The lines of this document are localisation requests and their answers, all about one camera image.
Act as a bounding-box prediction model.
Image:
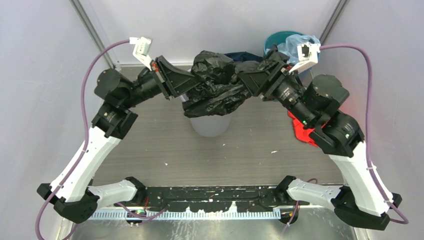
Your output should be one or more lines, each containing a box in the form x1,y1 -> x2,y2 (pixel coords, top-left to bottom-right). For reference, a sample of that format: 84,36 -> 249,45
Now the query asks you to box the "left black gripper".
121,55 -> 205,110

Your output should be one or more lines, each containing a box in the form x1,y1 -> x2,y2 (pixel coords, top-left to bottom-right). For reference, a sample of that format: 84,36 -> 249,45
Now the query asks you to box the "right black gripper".
238,59 -> 316,127

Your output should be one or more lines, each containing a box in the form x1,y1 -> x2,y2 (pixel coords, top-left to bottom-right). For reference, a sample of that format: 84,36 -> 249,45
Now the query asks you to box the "black trash bag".
182,50 -> 260,118

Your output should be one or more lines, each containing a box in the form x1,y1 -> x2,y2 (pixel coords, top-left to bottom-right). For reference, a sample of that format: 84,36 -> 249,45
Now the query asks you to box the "teal plastic bucket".
263,31 -> 321,74

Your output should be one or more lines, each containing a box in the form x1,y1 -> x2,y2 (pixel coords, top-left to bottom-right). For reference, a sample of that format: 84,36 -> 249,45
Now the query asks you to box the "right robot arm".
237,42 -> 402,231

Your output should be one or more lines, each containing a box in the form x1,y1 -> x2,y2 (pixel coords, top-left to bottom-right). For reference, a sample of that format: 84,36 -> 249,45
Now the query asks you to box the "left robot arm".
37,56 -> 201,224

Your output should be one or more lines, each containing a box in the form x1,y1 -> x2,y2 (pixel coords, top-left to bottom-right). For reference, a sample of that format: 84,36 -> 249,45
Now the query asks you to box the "dark navy cloth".
224,51 -> 263,62

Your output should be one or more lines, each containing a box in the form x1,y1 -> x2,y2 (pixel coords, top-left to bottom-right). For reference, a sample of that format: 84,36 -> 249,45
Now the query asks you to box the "light blue plastic bag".
263,31 -> 321,64

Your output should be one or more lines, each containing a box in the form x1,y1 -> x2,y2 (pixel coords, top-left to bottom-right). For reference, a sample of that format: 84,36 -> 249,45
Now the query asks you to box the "red cloth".
287,111 -> 318,147

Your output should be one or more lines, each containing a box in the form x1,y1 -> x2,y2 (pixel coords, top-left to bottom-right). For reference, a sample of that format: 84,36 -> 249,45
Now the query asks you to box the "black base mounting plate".
122,185 -> 296,213

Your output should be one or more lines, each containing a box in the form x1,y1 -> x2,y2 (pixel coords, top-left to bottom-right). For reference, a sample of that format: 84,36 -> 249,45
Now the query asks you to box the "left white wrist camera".
129,37 -> 152,70

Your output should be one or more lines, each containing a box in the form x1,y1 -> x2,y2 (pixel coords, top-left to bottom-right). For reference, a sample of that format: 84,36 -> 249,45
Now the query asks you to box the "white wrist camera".
289,42 -> 321,74
129,37 -> 152,70

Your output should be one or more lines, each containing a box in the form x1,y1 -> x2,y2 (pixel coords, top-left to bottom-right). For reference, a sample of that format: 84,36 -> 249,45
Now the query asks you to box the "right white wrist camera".
289,42 -> 321,74

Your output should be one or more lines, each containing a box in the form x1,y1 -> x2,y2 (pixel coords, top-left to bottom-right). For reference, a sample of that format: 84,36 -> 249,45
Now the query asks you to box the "aluminium frame rail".
62,62 -> 122,210

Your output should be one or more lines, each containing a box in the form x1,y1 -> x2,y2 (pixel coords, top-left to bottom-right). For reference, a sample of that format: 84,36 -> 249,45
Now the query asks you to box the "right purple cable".
286,44 -> 410,227

